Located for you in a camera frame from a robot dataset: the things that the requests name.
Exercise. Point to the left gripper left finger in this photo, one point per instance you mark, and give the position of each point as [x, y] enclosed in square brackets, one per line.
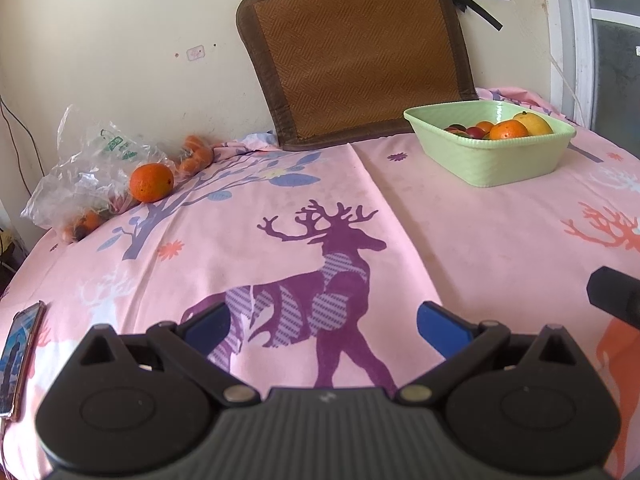
[184, 350]

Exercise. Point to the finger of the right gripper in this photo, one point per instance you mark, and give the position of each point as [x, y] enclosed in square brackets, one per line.
[615, 293]

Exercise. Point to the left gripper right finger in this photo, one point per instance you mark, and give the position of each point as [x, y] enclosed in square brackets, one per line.
[465, 347]

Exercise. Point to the large yellow grapefruit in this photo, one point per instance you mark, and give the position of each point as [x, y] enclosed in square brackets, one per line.
[534, 124]

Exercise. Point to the small orange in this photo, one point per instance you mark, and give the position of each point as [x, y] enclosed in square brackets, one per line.
[485, 126]

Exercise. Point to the red cherry tomato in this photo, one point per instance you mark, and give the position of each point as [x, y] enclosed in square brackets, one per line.
[475, 133]

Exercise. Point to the dark purple plum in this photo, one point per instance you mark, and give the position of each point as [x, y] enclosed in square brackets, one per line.
[456, 129]

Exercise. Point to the pink deer print tablecloth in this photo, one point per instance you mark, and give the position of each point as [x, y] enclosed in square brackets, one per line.
[325, 257]

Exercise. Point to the smartphone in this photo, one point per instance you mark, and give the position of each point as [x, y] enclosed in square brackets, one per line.
[15, 357]

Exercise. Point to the orange beside plastic bag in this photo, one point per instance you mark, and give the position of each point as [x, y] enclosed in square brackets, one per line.
[151, 182]

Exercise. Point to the light green plastic basket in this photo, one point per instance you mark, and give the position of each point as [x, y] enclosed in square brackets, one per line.
[487, 163]

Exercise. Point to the clear plastic bag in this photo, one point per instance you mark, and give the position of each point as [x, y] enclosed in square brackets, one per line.
[90, 183]

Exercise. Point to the glass sliding door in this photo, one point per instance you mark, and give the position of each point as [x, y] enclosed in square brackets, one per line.
[594, 74]

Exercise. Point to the brown woven seat cushion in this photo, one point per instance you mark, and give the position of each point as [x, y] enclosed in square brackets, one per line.
[339, 71]

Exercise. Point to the white wall socket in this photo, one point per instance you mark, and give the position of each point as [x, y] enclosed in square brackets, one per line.
[195, 53]

